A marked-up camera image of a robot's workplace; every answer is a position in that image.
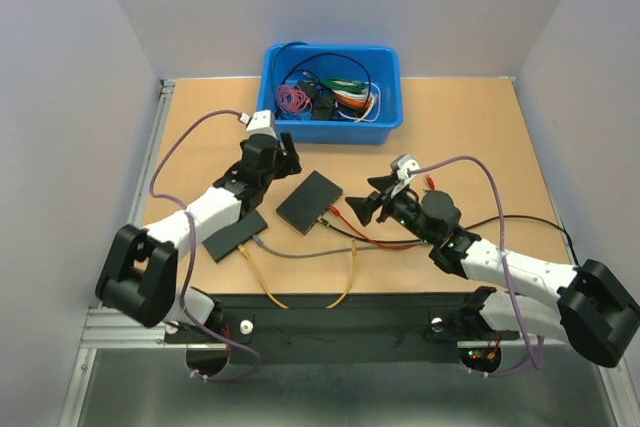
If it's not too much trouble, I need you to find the black cable in bin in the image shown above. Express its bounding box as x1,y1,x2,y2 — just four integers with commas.
272,44,374,98

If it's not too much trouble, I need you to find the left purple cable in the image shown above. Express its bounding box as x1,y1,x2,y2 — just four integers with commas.
148,109,264,383

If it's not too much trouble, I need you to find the black cable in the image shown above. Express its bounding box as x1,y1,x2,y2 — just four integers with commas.
319,215,594,298
272,44,374,98

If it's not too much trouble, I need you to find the yellow ethernet cable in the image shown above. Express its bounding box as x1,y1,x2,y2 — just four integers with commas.
238,239,359,310

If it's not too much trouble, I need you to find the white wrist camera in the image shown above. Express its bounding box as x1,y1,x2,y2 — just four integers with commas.
239,110,277,138
390,154,420,198

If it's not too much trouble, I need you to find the large black network switch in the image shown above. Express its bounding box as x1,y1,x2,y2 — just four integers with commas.
202,211,268,263

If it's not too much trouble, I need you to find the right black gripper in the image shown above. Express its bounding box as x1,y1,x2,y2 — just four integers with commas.
343,173,436,246

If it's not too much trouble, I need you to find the pink coiled cable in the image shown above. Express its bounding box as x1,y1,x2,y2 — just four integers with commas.
275,85,314,116

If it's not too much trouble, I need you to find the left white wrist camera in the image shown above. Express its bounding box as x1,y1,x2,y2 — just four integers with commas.
239,110,277,138

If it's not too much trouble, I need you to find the small black network switch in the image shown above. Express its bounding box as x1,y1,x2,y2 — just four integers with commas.
276,171,343,235

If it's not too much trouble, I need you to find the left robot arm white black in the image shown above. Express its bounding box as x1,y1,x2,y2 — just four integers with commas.
95,132,301,341

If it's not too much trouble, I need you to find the red ethernet cable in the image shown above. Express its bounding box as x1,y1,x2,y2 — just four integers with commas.
329,174,436,252

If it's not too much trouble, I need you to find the blue plastic bin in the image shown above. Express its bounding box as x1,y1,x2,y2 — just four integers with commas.
257,42,404,145

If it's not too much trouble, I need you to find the black adapter in bin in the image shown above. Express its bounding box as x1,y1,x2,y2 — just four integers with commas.
294,81,335,121

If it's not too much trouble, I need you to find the grey ethernet cable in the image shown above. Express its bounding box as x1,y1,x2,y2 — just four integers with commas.
252,234,426,259

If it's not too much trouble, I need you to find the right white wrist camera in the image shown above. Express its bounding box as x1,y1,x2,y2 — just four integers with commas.
390,154,420,198

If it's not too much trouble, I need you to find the green white orange cable bundle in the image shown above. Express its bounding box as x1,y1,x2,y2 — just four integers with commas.
319,75,382,123

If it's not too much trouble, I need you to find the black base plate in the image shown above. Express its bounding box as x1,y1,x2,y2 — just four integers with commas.
164,290,521,366

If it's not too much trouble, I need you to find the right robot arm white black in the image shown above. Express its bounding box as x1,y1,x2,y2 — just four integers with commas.
346,175,639,368

